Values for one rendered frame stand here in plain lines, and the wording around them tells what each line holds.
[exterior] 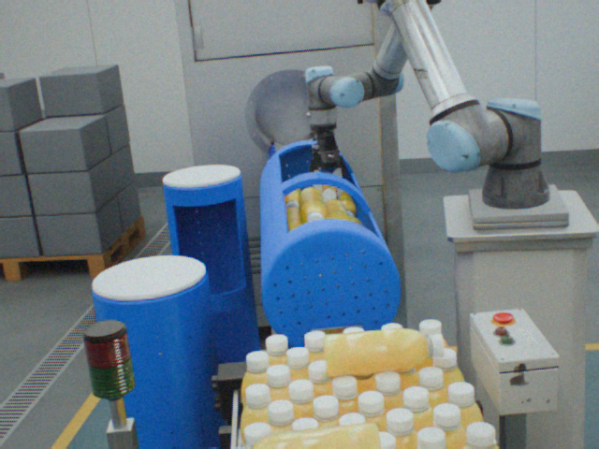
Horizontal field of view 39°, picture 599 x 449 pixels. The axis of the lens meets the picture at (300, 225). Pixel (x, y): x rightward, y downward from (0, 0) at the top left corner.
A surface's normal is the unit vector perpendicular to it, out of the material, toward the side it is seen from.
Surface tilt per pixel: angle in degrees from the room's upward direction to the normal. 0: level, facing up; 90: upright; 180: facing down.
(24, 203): 90
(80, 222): 90
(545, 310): 90
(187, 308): 90
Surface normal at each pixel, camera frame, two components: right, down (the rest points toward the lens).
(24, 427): -0.08, -0.95
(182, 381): 0.49, 0.22
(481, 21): -0.13, 0.31
